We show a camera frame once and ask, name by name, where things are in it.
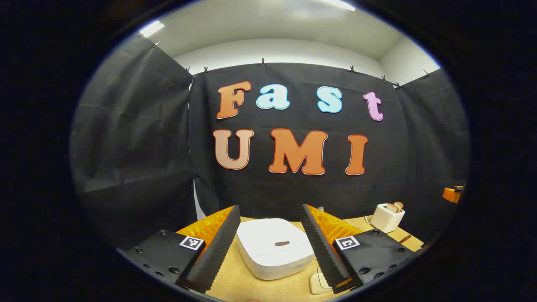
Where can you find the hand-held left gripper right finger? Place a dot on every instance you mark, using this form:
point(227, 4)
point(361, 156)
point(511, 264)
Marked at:
point(323, 251)

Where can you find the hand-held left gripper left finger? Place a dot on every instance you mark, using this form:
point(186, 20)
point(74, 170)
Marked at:
point(218, 251)

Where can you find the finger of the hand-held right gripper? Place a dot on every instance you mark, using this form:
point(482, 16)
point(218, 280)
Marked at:
point(451, 195)

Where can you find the white rice cooker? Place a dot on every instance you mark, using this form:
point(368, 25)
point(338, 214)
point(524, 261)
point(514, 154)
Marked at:
point(268, 235)

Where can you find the toasted bread slice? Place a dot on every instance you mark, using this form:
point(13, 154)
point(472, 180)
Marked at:
point(399, 205)
point(392, 207)

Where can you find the white toaster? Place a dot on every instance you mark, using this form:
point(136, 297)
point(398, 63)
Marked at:
point(386, 220)

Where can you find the black backdrop cloth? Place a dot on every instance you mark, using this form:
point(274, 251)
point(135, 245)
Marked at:
point(272, 188)

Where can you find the ceiling light panel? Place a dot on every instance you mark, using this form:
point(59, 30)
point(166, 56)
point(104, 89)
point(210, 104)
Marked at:
point(152, 28)

